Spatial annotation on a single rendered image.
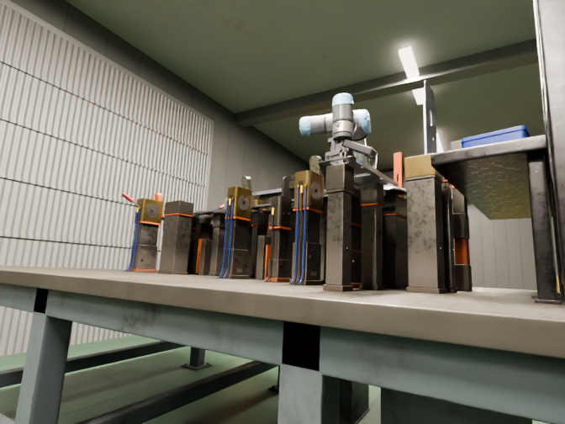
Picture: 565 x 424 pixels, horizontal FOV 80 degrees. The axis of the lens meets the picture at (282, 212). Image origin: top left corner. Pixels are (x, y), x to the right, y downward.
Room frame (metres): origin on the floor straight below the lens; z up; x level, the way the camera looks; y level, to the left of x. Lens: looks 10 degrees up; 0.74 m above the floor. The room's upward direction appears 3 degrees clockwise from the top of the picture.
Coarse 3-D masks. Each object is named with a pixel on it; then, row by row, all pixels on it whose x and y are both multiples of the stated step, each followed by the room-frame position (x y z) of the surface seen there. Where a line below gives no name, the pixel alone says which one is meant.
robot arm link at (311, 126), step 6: (300, 120) 1.26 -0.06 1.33; (306, 120) 1.25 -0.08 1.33; (312, 120) 1.24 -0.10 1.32; (318, 120) 1.23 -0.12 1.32; (324, 120) 1.22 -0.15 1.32; (300, 126) 1.26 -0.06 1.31; (306, 126) 1.25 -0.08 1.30; (312, 126) 1.24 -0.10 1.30; (318, 126) 1.24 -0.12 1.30; (324, 126) 1.23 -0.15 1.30; (300, 132) 1.28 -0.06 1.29; (306, 132) 1.27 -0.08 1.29; (312, 132) 1.26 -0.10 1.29; (318, 132) 1.26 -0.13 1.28; (324, 132) 1.25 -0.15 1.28
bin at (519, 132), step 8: (512, 128) 0.87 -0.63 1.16; (520, 128) 0.86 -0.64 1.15; (472, 136) 0.95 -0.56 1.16; (480, 136) 0.93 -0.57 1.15; (488, 136) 0.92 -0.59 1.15; (496, 136) 0.90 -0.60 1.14; (504, 136) 0.89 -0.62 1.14; (512, 136) 0.88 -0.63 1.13; (520, 136) 0.86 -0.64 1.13; (528, 136) 0.90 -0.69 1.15; (464, 144) 0.96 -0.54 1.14; (472, 144) 0.95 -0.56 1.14; (480, 144) 0.93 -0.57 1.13
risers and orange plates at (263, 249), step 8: (200, 224) 1.64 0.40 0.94; (208, 224) 1.67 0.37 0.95; (200, 232) 1.64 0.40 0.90; (208, 232) 1.67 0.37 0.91; (200, 240) 1.62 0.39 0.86; (208, 240) 1.60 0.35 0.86; (264, 240) 1.34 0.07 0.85; (200, 248) 1.62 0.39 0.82; (208, 248) 1.60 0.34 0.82; (264, 248) 1.34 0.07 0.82; (200, 256) 1.60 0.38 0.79; (208, 256) 1.60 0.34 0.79; (264, 256) 1.35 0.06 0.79; (200, 264) 1.60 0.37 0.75; (208, 264) 1.61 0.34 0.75; (256, 264) 1.36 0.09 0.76; (264, 264) 1.35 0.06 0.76; (192, 272) 1.66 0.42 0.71; (200, 272) 1.60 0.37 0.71; (208, 272) 1.61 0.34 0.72; (256, 272) 1.36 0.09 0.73; (264, 272) 1.35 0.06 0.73
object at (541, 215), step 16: (528, 160) 0.67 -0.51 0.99; (544, 160) 0.66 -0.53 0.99; (528, 176) 0.68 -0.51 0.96; (544, 176) 0.66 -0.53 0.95; (544, 192) 0.66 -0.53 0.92; (544, 208) 0.66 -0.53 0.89; (544, 224) 0.66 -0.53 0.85; (544, 240) 0.66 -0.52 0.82; (544, 256) 0.67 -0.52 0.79; (544, 272) 0.67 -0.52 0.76; (544, 288) 0.67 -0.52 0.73; (560, 304) 0.64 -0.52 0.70
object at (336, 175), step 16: (336, 176) 0.75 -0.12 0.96; (352, 176) 0.77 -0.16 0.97; (336, 192) 0.75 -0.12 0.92; (352, 192) 0.77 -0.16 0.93; (336, 208) 0.75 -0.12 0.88; (336, 224) 0.75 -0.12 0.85; (336, 240) 0.75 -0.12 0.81; (336, 256) 0.75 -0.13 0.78; (336, 272) 0.75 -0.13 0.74; (336, 288) 0.75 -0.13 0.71; (352, 288) 0.77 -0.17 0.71
